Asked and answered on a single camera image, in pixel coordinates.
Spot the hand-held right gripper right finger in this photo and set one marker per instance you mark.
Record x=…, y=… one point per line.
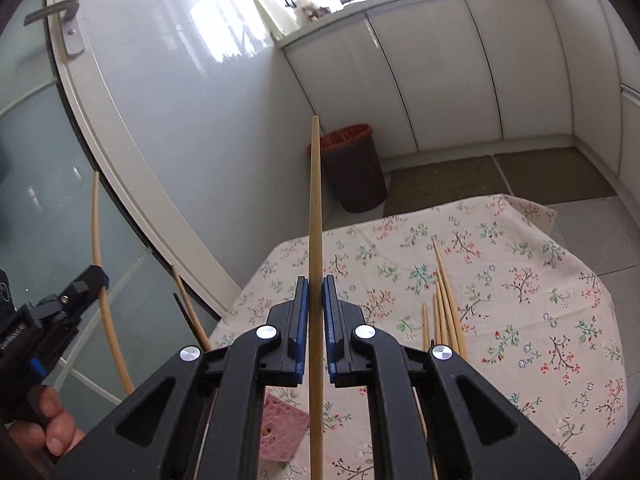
x=330, y=330

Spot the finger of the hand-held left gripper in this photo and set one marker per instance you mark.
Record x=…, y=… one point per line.
x=103, y=279
x=38, y=366

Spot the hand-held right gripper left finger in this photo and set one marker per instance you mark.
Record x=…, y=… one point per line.
x=302, y=330

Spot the wooden chopstick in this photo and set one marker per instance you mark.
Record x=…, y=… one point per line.
x=453, y=310
x=444, y=305
x=94, y=210
x=437, y=320
x=447, y=312
x=192, y=311
x=315, y=210
x=425, y=330

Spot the pink perforated chopstick holder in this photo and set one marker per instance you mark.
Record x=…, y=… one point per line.
x=285, y=425

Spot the person's left hand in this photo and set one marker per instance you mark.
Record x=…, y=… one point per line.
x=50, y=430

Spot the frosted glass door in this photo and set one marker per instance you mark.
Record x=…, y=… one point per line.
x=40, y=160

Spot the brown trash bin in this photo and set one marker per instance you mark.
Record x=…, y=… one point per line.
x=357, y=175

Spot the brown floor mat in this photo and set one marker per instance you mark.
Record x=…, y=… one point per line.
x=555, y=172
x=445, y=185

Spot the red trash bag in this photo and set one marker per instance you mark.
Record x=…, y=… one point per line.
x=342, y=136

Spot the floral tablecloth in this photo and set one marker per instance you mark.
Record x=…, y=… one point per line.
x=525, y=310

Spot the white kitchen counter cabinets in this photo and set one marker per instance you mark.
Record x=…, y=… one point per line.
x=440, y=70

